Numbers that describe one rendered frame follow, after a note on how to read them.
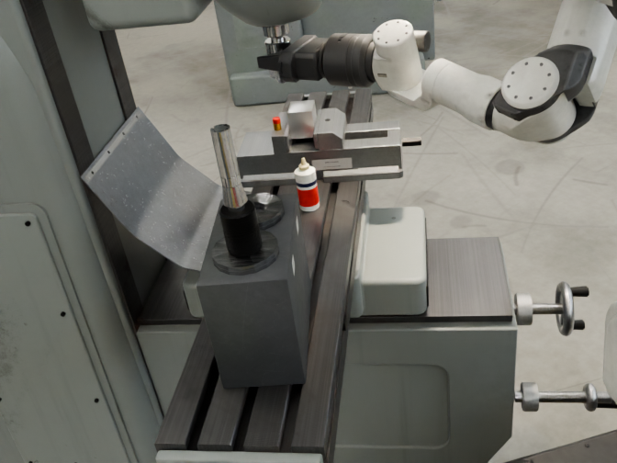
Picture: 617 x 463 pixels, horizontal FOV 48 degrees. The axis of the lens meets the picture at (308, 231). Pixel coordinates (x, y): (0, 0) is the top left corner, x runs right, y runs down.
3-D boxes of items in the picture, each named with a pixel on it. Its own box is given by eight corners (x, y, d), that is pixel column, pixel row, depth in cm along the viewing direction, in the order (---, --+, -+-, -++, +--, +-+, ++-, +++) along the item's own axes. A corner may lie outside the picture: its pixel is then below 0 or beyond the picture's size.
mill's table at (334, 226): (375, 111, 192) (373, 84, 187) (330, 501, 90) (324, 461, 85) (293, 117, 196) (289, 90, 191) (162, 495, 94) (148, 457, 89)
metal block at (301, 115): (318, 125, 149) (314, 99, 146) (315, 137, 144) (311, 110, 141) (294, 127, 150) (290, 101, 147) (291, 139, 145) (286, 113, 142)
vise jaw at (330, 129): (346, 123, 152) (344, 107, 149) (343, 149, 141) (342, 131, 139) (319, 125, 152) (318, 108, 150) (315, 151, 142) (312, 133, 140)
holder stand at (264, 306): (312, 287, 115) (296, 184, 104) (307, 384, 97) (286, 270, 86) (241, 293, 116) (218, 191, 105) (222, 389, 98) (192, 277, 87)
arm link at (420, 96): (379, 92, 119) (438, 121, 111) (368, 52, 113) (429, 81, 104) (405, 70, 121) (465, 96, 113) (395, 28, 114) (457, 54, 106)
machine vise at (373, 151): (402, 145, 155) (399, 100, 149) (403, 177, 142) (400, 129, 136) (251, 155, 160) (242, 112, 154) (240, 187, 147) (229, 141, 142)
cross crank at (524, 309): (577, 311, 155) (582, 269, 148) (588, 347, 145) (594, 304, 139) (505, 312, 157) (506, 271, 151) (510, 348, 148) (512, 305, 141)
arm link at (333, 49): (308, 21, 125) (368, 22, 119) (314, 72, 130) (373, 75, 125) (274, 44, 116) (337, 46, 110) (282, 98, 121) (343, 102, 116)
